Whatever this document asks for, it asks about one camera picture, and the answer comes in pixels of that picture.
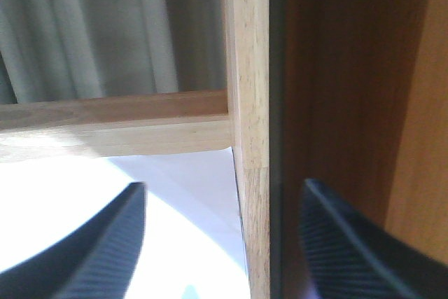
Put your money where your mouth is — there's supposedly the grey green curtain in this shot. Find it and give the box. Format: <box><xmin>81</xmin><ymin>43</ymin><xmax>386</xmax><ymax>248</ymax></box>
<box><xmin>1</xmin><ymin>0</ymin><xmax>225</xmax><ymax>104</ymax></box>

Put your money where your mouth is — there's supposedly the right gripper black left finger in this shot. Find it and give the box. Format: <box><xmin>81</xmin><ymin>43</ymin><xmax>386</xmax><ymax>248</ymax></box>
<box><xmin>1</xmin><ymin>183</ymin><xmax>146</xmax><ymax>298</ymax></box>

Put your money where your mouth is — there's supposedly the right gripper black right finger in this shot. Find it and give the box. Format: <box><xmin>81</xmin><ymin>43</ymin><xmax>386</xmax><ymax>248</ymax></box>
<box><xmin>300</xmin><ymin>179</ymin><xmax>447</xmax><ymax>298</ymax></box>

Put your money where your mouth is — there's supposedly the white paper stack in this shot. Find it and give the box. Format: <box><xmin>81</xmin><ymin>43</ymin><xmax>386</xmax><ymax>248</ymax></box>
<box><xmin>1</xmin><ymin>149</ymin><xmax>250</xmax><ymax>298</ymax></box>

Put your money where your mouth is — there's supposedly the wooden shelf unit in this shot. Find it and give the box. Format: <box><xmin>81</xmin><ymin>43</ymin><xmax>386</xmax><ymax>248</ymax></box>
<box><xmin>1</xmin><ymin>0</ymin><xmax>447</xmax><ymax>298</ymax></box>

